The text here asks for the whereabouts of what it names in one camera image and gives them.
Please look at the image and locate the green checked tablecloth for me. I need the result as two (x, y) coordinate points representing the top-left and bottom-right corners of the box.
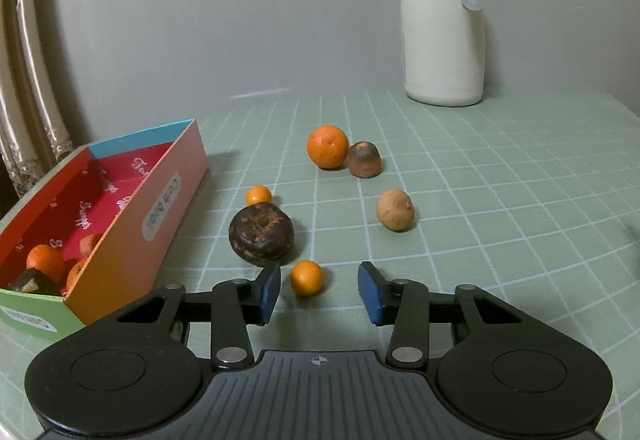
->
(0, 89), (640, 440)

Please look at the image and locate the mandarin orange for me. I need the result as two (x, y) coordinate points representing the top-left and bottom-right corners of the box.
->
(65, 259), (91, 296)
(26, 244), (67, 283)
(306, 124), (350, 170)

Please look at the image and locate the tan round fruit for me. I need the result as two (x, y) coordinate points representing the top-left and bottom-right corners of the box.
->
(376, 189), (415, 232)

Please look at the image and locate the cream thermos jug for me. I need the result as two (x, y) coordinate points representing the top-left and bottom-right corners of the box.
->
(401, 0), (486, 106)

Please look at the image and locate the red-orange persimmon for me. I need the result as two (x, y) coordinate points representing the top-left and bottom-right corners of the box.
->
(79, 233), (103, 258)

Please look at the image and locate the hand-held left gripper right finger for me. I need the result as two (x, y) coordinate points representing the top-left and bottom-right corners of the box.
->
(357, 261), (526, 368)

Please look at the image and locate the small kumquat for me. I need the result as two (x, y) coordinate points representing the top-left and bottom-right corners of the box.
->
(245, 185), (273, 207)
(290, 260), (324, 297)

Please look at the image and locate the brown shrivelled fruit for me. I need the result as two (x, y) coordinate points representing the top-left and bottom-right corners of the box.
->
(347, 141), (382, 179)

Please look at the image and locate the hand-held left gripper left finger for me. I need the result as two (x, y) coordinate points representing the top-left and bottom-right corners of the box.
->
(115, 264), (282, 370)

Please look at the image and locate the beige gold curtain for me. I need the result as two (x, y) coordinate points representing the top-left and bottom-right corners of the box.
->
(0, 0), (76, 201)

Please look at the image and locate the colourful cardboard box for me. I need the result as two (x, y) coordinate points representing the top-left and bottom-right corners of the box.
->
(0, 119), (210, 336)

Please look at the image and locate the dark brown mangosteen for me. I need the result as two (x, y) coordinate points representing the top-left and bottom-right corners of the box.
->
(228, 202), (295, 266)
(7, 269), (63, 295)

